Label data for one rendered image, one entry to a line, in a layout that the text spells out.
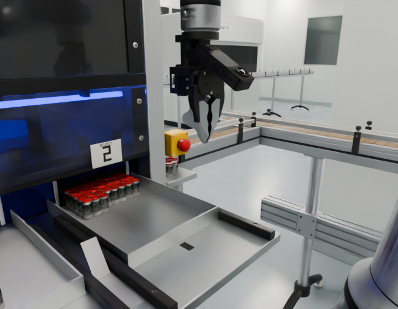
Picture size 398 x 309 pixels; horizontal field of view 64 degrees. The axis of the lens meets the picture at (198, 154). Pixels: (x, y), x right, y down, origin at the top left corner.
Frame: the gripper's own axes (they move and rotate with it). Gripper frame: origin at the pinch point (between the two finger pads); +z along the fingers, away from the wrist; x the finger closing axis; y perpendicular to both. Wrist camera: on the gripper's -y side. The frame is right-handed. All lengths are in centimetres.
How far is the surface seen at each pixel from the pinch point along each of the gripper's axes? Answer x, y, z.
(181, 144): -16.2, 24.7, 9.5
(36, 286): 32.9, 9.2, 21.4
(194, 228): 2.5, 1.6, 20.3
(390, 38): -143, 4, -25
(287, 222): -85, 22, 62
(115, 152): 4.6, 27.5, 7.8
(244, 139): -69, 39, 20
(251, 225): -6.4, -7.4, 19.7
